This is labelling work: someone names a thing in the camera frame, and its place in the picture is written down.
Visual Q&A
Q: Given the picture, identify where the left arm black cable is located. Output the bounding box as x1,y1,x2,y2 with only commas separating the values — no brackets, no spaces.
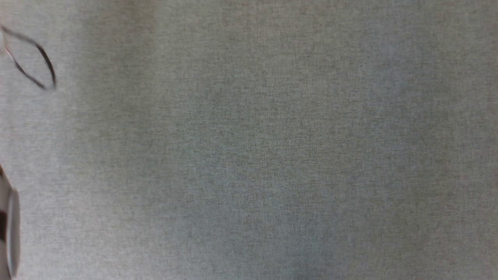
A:
0,25,58,91

